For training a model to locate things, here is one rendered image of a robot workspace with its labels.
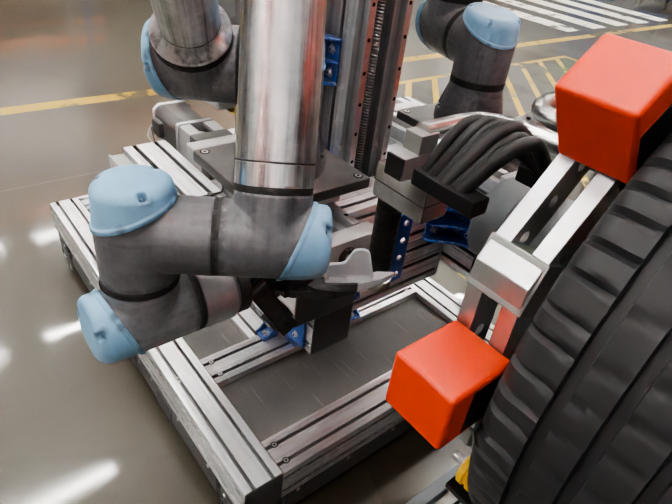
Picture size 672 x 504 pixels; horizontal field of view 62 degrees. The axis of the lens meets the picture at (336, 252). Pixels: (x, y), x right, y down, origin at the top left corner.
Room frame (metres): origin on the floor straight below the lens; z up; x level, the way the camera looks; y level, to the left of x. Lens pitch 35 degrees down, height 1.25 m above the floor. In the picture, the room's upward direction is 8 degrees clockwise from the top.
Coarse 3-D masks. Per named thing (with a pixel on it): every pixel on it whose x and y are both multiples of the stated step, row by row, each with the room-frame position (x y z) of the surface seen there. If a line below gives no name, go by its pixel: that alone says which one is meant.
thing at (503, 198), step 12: (504, 180) 0.72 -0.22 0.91; (492, 192) 0.70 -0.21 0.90; (504, 192) 0.70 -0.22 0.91; (516, 192) 0.70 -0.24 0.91; (492, 204) 0.69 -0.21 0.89; (504, 204) 0.68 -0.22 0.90; (516, 204) 0.68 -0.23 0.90; (564, 204) 0.66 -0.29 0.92; (480, 216) 0.68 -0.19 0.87; (492, 216) 0.68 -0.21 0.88; (504, 216) 0.67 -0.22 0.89; (552, 216) 0.64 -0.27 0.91; (480, 228) 0.68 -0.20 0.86; (492, 228) 0.67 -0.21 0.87; (552, 228) 0.62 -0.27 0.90; (468, 240) 0.69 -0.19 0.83; (480, 240) 0.67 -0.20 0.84; (540, 240) 0.62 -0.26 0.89
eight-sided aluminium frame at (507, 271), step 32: (544, 192) 0.48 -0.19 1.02; (608, 192) 0.46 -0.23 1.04; (512, 224) 0.46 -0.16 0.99; (544, 224) 0.48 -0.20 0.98; (576, 224) 0.44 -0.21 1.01; (480, 256) 0.44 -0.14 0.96; (512, 256) 0.43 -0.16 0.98; (544, 256) 0.42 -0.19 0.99; (480, 288) 0.43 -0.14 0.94; (512, 288) 0.41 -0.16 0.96; (544, 288) 0.42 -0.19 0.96; (480, 320) 0.44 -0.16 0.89; (512, 320) 0.40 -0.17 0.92; (512, 352) 0.42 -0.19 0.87
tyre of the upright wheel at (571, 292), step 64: (640, 192) 0.39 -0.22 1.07; (576, 256) 0.38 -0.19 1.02; (640, 256) 0.35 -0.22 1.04; (576, 320) 0.34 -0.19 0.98; (640, 320) 0.32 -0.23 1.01; (512, 384) 0.33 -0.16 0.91; (576, 384) 0.31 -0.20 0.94; (640, 384) 0.30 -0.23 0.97; (512, 448) 0.31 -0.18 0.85; (576, 448) 0.29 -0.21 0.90; (640, 448) 0.27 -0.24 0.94
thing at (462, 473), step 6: (456, 450) 0.56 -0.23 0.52; (456, 456) 0.55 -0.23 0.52; (462, 456) 0.55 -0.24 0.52; (462, 462) 0.54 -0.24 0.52; (468, 462) 0.53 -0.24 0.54; (462, 468) 0.52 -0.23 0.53; (456, 474) 0.52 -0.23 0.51; (462, 474) 0.52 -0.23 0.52; (456, 480) 0.52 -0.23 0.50; (462, 480) 0.51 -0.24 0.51
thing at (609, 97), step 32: (576, 64) 0.48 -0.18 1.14; (608, 64) 0.47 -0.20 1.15; (640, 64) 0.46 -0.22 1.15; (576, 96) 0.45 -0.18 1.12; (608, 96) 0.44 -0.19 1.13; (640, 96) 0.43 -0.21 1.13; (576, 128) 0.47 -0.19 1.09; (608, 128) 0.44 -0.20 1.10; (640, 128) 0.42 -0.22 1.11; (576, 160) 0.49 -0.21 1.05; (608, 160) 0.46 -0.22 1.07; (640, 160) 0.44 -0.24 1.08
